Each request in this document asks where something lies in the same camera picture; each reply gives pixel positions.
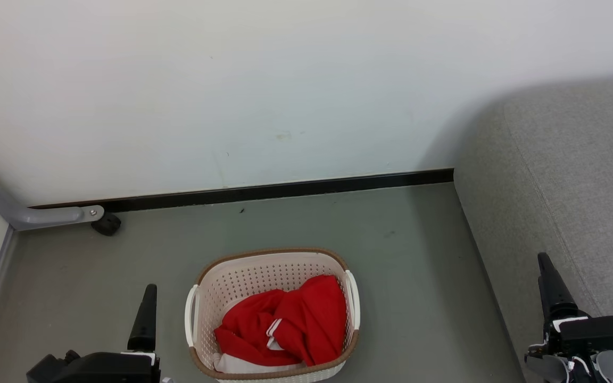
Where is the red garment wide white band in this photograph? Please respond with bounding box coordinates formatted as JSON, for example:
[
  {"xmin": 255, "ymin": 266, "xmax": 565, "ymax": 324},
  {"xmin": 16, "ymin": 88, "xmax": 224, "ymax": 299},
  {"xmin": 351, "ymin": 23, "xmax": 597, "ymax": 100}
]
[{"xmin": 213, "ymin": 290, "xmax": 307, "ymax": 374}]

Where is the black baseboard strip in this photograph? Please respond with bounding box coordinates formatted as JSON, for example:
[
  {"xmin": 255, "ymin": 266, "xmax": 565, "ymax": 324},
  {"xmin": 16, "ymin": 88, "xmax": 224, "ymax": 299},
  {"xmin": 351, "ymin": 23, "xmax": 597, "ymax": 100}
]
[{"xmin": 30, "ymin": 168, "xmax": 454, "ymax": 213}]

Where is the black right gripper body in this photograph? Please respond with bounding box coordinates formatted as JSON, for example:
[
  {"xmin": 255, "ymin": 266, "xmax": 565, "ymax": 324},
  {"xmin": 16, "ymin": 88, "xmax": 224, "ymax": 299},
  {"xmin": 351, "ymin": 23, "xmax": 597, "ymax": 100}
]
[{"xmin": 543, "ymin": 313, "xmax": 613, "ymax": 358}]

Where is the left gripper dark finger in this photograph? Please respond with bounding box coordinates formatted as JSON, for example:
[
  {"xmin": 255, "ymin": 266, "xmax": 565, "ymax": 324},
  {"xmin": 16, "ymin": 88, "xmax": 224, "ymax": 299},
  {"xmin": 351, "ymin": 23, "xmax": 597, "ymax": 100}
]
[{"xmin": 128, "ymin": 284, "xmax": 158, "ymax": 352}]

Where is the grey metal stand leg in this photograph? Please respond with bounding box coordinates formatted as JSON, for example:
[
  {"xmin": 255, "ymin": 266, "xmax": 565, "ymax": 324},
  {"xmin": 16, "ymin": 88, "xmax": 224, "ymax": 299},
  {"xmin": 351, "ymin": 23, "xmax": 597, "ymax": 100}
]
[{"xmin": 0, "ymin": 169, "xmax": 105, "ymax": 231}]

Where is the grey fabric sofa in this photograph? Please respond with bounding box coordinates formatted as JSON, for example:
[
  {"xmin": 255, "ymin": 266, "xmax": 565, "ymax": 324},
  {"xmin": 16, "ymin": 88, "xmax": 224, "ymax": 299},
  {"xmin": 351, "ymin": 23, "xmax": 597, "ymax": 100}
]
[{"xmin": 453, "ymin": 74, "xmax": 613, "ymax": 383}]

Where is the white perforated basket brown rim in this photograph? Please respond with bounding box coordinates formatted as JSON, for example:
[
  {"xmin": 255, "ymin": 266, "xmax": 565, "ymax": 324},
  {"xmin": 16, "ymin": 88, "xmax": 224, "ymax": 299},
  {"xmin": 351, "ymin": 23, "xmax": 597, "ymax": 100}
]
[{"xmin": 184, "ymin": 247, "xmax": 361, "ymax": 383}]

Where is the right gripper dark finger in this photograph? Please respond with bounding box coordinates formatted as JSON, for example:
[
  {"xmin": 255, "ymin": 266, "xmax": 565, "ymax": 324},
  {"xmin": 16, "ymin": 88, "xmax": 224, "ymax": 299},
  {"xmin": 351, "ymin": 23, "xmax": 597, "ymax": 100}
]
[{"xmin": 537, "ymin": 253, "xmax": 579, "ymax": 323}]

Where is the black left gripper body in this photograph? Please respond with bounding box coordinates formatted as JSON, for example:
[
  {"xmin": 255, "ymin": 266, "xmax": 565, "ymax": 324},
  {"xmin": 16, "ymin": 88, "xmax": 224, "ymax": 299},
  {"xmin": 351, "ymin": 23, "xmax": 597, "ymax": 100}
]
[{"xmin": 26, "ymin": 350, "xmax": 161, "ymax": 383}]

